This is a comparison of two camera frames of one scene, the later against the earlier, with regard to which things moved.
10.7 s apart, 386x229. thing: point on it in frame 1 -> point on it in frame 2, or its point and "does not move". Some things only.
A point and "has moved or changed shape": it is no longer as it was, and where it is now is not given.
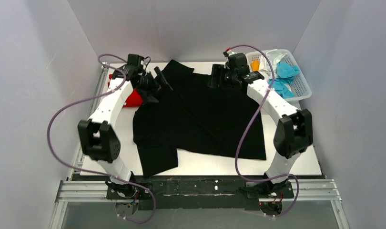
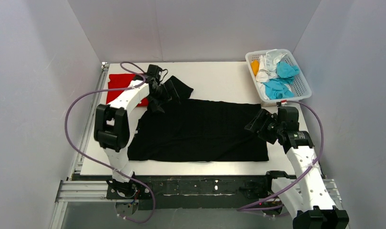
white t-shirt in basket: [274, 56] does not move
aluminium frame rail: [315, 190] does not move
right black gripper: [218, 77] -> [260, 123]
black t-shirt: [187, 114] has moved or changed shape
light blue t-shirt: [286, 73] does not move
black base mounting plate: [199, 192] does not move
